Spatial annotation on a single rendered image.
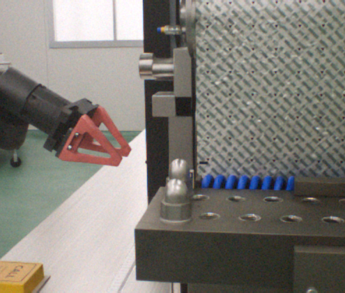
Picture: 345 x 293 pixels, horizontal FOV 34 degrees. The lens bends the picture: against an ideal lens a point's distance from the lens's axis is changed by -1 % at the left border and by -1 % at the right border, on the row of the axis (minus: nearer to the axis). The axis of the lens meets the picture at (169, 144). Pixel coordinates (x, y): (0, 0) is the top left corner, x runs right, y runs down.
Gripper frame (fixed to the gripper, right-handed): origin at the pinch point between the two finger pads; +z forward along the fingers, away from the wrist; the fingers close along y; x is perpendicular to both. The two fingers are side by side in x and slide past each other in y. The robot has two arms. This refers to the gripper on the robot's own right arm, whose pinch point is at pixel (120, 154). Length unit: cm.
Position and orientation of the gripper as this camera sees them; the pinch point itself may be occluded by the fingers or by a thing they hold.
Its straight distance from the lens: 80.1
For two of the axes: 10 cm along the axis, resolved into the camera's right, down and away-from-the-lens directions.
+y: -1.5, 2.0, -9.7
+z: 8.6, 5.1, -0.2
